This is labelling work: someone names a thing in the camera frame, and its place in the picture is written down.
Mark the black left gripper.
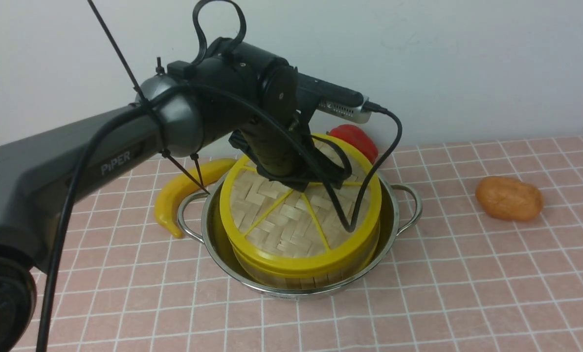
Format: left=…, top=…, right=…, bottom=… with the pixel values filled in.
left=229, top=117, right=352, bottom=192

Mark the yellow woven steamer lid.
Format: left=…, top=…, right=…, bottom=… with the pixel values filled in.
left=219, top=156, right=382, bottom=289

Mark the yellow bamboo steamer basket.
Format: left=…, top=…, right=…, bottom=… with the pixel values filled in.
left=227, top=213, right=380, bottom=289

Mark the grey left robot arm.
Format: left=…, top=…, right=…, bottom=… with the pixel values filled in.
left=0, top=38, right=367, bottom=352

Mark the stainless steel pot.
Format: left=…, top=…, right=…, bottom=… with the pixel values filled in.
left=175, top=176, right=423, bottom=301

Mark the red bell pepper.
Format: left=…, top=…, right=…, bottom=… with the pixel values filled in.
left=327, top=124, right=379, bottom=164

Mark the yellow banana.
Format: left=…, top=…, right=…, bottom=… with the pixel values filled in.
left=154, top=158, right=237, bottom=239

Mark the pink checkered tablecloth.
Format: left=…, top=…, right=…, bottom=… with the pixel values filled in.
left=48, top=136, right=583, bottom=352

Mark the brown potato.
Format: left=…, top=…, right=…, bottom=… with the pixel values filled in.
left=475, top=176, right=545, bottom=222

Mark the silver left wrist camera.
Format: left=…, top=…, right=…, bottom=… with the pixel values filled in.
left=296, top=73, right=372, bottom=124

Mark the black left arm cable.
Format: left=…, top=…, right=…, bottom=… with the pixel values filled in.
left=36, top=0, right=403, bottom=352

